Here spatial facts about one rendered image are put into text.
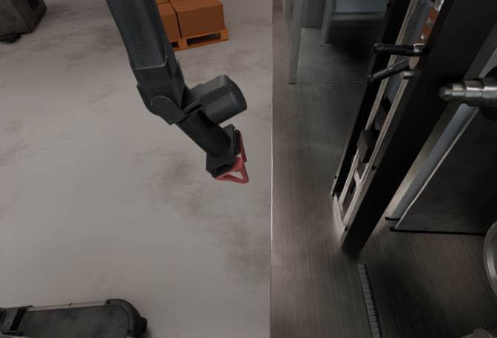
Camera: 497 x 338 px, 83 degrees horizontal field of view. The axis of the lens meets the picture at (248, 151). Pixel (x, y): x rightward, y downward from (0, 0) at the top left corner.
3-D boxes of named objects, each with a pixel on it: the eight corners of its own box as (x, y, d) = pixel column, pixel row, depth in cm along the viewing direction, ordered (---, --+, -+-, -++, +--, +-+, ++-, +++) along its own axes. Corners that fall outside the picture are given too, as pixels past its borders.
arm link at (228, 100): (154, 74, 49) (145, 103, 43) (207, 38, 45) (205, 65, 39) (197, 118, 57) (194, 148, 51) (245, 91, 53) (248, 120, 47)
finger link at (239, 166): (257, 159, 63) (234, 134, 57) (260, 185, 58) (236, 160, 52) (232, 171, 65) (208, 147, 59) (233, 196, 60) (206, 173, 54)
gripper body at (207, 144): (237, 128, 60) (216, 104, 55) (239, 163, 53) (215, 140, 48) (212, 140, 62) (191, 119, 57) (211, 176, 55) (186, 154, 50)
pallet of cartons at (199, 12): (215, 18, 400) (211, -15, 370) (231, 44, 341) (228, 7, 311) (127, 31, 377) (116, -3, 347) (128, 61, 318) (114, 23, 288)
